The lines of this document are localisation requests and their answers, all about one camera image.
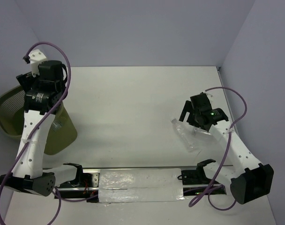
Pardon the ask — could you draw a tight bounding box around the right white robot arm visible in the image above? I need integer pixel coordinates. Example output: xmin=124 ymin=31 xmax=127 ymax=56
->
xmin=178 ymin=92 xmax=274 ymax=204

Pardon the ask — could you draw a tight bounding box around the clear bottle white cap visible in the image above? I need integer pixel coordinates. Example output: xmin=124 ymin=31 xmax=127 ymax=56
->
xmin=171 ymin=119 xmax=199 ymax=152

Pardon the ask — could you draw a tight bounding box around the black mounting rail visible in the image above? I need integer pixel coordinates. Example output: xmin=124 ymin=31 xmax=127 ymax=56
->
xmin=53 ymin=165 xmax=227 ymax=203

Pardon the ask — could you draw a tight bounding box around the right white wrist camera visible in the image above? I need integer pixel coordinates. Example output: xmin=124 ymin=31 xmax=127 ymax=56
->
xmin=203 ymin=91 xmax=214 ymax=102

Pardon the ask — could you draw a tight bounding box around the olive green mesh bin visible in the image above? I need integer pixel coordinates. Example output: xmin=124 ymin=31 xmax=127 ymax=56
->
xmin=0 ymin=86 xmax=77 ymax=156

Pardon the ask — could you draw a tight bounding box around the silver taped panel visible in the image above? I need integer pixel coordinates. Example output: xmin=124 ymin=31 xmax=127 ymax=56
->
xmin=98 ymin=168 xmax=184 ymax=204

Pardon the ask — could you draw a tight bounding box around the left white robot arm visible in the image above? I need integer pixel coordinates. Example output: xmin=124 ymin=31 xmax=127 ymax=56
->
xmin=0 ymin=60 xmax=84 ymax=196

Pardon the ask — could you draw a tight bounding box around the clear bottle without cap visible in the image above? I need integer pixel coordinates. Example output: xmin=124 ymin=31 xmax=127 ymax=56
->
xmin=193 ymin=127 xmax=213 ymax=142

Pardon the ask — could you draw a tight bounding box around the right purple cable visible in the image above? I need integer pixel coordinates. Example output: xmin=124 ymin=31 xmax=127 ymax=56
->
xmin=188 ymin=87 xmax=248 ymax=211

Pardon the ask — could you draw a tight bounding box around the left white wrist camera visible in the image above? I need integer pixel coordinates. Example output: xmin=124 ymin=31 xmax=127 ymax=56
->
xmin=23 ymin=49 xmax=47 ymax=77

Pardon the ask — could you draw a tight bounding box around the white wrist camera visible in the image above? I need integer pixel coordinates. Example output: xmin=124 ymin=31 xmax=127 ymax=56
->
xmin=23 ymin=49 xmax=47 ymax=77
xmin=203 ymin=91 xmax=214 ymax=102

